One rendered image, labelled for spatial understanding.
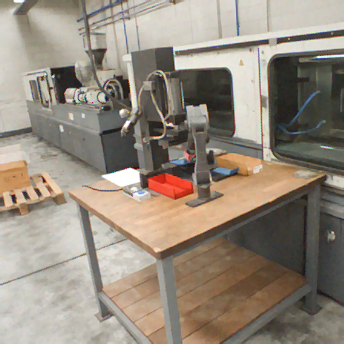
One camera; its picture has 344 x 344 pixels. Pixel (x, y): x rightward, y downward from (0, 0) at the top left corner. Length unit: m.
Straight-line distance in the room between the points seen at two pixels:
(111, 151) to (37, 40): 6.59
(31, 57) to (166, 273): 10.06
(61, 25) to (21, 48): 1.37
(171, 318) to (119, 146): 3.90
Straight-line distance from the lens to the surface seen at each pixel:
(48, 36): 11.32
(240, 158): 2.23
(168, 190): 1.82
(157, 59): 2.05
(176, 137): 2.05
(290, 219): 2.44
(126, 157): 5.30
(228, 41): 2.54
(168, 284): 1.49
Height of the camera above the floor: 1.58
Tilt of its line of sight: 17 degrees down
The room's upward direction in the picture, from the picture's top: 6 degrees counter-clockwise
